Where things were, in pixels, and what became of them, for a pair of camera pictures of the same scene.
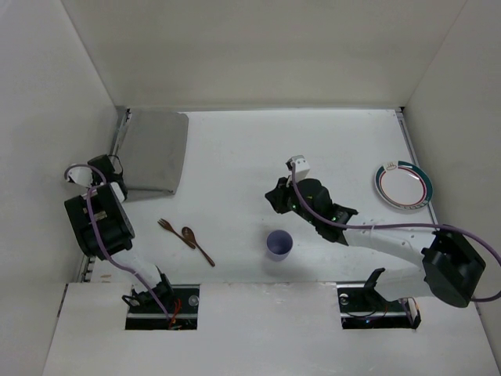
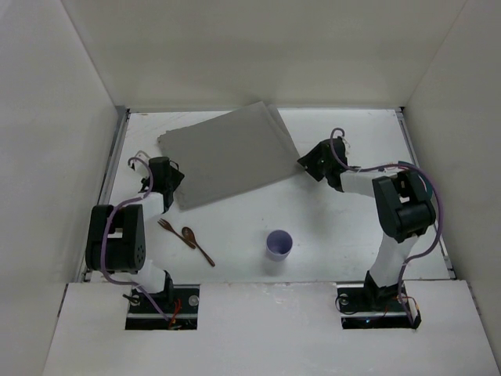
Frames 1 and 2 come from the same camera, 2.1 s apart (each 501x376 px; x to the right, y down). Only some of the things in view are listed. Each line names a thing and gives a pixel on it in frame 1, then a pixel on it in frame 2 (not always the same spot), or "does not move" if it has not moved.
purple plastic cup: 279,244 does not move
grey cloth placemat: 153,151 → 226,154
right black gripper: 280,197 → 313,160
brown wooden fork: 167,225 does not move
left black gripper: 103,168 → 172,180
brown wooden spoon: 189,235 does not move
